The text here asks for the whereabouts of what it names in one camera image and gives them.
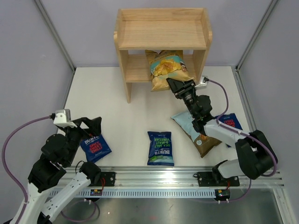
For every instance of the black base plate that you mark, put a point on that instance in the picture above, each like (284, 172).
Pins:
(107, 179)
(212, 179)

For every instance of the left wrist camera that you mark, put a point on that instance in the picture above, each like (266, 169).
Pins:
(63, 119)

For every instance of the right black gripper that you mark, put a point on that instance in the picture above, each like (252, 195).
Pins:
(176, 85)

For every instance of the white slotted cable duct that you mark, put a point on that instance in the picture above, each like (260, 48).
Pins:
(146, 193)

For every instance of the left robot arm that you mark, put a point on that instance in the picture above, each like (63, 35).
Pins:
(58, 154)

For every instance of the yellow kettle chips bag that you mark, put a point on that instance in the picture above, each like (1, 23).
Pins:
(166, 64)

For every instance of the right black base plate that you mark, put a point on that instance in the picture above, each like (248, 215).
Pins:
(212, 179)

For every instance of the light blue cassava chips bag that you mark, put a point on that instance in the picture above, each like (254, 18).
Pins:
(202, 143)

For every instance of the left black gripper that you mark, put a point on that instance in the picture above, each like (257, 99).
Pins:
(94, 124)

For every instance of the wooden two-tier shelf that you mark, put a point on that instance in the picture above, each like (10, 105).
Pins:
(139, 29)

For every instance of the blue Burts bag right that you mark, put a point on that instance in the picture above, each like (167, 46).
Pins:
(231, 120)

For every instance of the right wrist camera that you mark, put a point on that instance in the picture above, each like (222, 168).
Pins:
(202, 82)

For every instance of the blue sea salt vinegar bag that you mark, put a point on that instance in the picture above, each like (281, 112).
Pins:
(160, 149)

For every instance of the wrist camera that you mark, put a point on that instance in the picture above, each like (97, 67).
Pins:
(202, 82)
(63, 119)

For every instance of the blue spicy sweet chilli bag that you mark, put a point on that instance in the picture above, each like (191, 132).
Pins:
(95, 148)

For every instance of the aluminium mounting rail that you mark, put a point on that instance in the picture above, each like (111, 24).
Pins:
(155, 177)

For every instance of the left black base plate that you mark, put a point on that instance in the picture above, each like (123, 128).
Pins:
(107, 179)

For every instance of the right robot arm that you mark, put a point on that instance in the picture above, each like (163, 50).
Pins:
(255, 157)

